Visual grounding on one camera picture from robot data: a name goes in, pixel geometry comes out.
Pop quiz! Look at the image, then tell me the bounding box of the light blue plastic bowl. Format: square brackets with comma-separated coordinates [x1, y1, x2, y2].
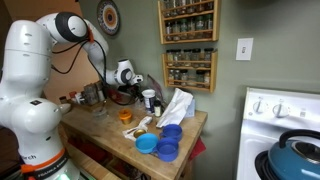
[134, 132, 159, 155]

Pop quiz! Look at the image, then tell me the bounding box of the decorative patterned wall plate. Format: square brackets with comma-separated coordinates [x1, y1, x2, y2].
[96, 0, 121, 37]

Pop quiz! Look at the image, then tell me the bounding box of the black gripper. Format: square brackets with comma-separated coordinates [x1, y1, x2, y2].
[118, 83, 145, 103]

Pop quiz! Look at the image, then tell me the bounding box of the red cloth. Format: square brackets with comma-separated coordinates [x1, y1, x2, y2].
[189, 136, 208, 161]

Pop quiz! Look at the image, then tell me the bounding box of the large glass jar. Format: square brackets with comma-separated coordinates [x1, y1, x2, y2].
[83, 83, 100, 106]

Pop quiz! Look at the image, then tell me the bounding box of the small white red bottle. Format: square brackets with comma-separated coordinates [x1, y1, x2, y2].
[73, 92, 83, 105]

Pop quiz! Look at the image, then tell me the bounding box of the black stove burner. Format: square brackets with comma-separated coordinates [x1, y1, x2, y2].
[254, 149, 278, 180]

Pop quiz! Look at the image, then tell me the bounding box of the white stove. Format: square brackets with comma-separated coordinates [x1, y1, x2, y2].
[236, 87, 320, 180]

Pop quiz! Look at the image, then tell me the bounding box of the blue kettle black handle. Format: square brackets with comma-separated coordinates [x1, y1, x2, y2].
[268, 129, 320, 180]

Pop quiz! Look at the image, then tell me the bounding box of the gold metal jar lid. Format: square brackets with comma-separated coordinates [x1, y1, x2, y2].
[133, 128, 148, 139]

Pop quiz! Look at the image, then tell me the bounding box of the white stove knob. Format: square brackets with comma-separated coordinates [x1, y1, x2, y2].
[252, 99, 268, 114]
[272, 101, 291, 118]

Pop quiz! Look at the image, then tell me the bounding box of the white light switch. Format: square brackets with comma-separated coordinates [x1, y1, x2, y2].
[235, 37, 254, 62]

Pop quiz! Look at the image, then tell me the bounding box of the wooden spice rack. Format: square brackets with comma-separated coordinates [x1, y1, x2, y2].
[162, 49, 218, 93]
[157, 0, 221, 45]

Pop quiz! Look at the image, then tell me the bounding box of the white paper napkin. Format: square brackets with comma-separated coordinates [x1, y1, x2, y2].
[122, 115, 153, 142]

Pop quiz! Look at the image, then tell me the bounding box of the grey blue paper box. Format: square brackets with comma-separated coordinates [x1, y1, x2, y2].
[184, 98, 197, 118]

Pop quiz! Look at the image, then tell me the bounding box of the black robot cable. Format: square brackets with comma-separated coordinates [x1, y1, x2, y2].
[49, 31, 108, 83]

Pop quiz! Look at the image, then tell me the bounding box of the dark bottle black cap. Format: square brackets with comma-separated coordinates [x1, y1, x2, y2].
[153, 99, 163, 118]

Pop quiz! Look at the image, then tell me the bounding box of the small glass bowl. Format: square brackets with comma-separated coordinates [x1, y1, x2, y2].
[92, 107, 109, 121]

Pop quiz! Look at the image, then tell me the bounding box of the white paper bag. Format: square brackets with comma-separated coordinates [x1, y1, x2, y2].
[155, 87, 194, 129]

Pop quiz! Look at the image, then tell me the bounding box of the wooden kitchen cart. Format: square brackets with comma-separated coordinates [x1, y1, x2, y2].
[58, 94, 208, 180]

